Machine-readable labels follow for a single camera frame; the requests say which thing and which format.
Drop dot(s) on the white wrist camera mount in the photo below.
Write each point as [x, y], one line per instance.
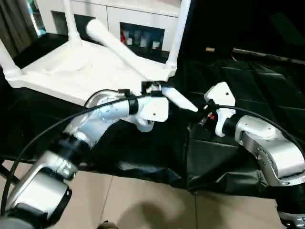
[155, 107]
[220, 93]

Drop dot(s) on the white blue patterned roll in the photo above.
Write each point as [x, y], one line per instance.
[39, 19]

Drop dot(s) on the white cup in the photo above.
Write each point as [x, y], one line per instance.
[156, 44]

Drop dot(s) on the white plastic table leg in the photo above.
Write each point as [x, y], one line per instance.
[119, 47]
[178, 31]
[71, 23]
[9, 64]

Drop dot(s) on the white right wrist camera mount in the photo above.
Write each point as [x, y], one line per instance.
[220, 93]

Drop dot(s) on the red package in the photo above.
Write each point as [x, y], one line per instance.
[122, 37]

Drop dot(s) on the dark long rod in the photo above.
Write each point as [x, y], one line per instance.
[267, 56]

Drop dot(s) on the black metal table frame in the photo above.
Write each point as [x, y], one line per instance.
[9, 171]

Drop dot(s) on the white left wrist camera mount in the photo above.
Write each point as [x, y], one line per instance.
[155, 107]

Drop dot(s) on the dark grey robot torso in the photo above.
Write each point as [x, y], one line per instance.
[14, 220]

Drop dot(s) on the black work mat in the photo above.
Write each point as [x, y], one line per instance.
[250, 78]

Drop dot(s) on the small gold object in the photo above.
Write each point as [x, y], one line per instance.
[210, 49]

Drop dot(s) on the beige curtain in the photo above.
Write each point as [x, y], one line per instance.
[14, 23]

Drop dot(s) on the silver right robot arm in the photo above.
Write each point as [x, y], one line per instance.
[274, 152]

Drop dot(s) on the white tub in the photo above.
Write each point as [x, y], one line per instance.
[144, 40]

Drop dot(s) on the white plastic table top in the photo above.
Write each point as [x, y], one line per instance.
[71, 71]

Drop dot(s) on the white glass door cabinet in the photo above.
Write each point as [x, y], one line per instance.
[107, 9]

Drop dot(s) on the white jar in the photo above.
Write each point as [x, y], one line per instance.
[129, 40]

